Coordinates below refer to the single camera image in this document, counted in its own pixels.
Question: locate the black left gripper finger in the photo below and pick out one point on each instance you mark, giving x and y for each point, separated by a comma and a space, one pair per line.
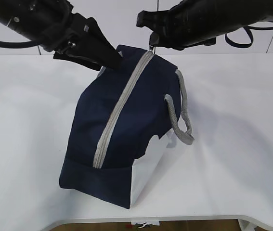
105, 55

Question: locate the navy blue lunch bag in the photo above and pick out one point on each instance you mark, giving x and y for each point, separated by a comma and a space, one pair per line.
123, 123

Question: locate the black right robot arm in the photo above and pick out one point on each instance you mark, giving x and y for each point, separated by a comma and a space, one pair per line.
231, 15

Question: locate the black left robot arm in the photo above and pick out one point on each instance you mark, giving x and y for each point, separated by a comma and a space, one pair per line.
52, 25

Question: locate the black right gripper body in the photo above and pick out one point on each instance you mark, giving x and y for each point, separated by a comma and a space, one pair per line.
183, 26

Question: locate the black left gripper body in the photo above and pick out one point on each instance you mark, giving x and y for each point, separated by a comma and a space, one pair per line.
75, 37

